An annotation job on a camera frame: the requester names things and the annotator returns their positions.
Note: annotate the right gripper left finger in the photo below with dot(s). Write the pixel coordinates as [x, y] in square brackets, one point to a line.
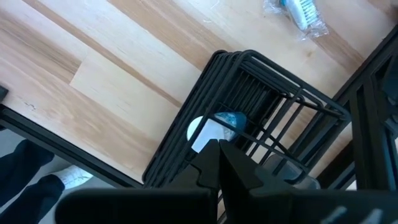
[205, 168]

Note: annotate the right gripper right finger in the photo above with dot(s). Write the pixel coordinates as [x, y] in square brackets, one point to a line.
[242, 186]

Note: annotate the blue mouthwash bottle white cap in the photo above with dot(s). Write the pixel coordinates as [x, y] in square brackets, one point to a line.
[205, 132]

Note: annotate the person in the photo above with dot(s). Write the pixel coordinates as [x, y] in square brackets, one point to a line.
[25, 161]

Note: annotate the blue white wrapped toothbrush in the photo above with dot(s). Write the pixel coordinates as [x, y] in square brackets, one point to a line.
[300, 14]

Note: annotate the black frame bracket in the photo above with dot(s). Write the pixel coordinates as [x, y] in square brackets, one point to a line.
[3, 93]

